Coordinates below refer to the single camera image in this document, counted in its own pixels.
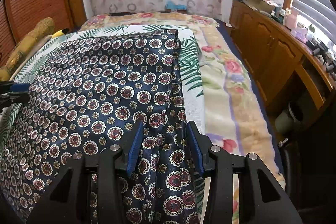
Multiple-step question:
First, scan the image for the navy patterned satin shirt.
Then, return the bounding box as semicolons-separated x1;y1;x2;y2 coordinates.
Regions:
1;27;199;223

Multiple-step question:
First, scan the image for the gold patterned pillow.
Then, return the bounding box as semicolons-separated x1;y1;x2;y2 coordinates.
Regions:
1;17;55;81

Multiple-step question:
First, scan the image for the yellow Pikachu plush toy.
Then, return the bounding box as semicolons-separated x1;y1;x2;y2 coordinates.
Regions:
52;28;70;38

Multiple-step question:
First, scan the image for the floral and leaf bedspread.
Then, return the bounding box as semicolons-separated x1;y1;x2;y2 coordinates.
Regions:
0;11;285;224

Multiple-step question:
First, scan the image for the wooden sideboard cabinet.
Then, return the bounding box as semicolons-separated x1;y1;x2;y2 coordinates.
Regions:
230;0;334;121

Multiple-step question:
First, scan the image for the pink bottle on sideboard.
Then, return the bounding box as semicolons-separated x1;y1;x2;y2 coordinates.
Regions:
285;9;298;30

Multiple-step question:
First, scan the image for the blue item behind bed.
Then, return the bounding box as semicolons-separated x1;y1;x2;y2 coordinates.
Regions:
165;1;187;11

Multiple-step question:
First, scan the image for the cardboard box on sideboard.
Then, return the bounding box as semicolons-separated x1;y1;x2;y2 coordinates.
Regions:
244;0;274;14

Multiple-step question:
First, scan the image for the white zebra window blind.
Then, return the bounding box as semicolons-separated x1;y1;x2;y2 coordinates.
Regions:
291;0;335;43

